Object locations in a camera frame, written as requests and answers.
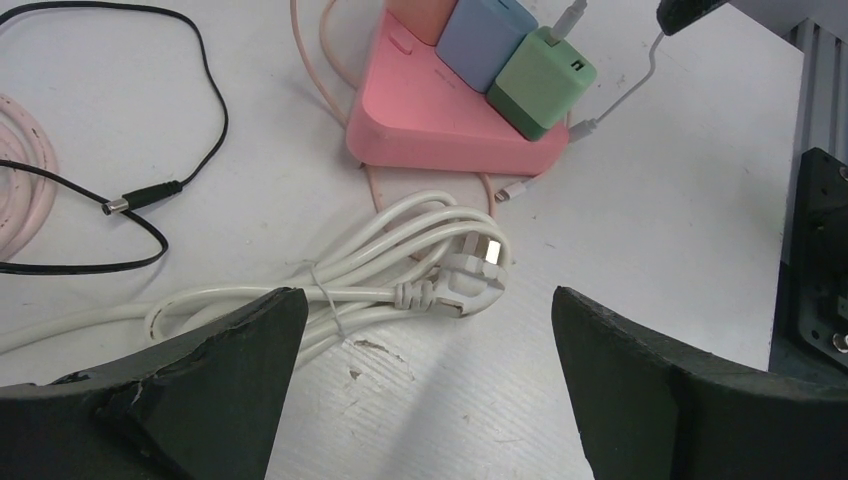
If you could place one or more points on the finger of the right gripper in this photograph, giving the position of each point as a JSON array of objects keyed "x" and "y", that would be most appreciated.
[{"x": 676, "y": 15}]

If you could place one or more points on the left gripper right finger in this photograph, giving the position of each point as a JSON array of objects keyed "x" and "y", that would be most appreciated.
[{"x": 648, "y": 406}]

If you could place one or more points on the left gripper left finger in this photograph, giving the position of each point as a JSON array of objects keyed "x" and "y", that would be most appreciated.
[{"x": 202, "y": 405}]

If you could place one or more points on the green charger plug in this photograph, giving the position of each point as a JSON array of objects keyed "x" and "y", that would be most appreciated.
[{"x": 540, "y": 83}]

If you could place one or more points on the blue charger plug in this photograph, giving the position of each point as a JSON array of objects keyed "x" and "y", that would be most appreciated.
[{"x": 481, "y": 36}]

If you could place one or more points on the pink charger plug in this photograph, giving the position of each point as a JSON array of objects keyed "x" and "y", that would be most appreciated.
[{"x": 425, "y": 19}]

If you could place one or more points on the pink triangular power strip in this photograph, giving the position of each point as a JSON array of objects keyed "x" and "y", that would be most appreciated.
[{"x": 412, "y": 111}]

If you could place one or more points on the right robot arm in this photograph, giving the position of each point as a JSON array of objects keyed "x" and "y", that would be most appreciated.
[{"x": 809, "y": 336}]

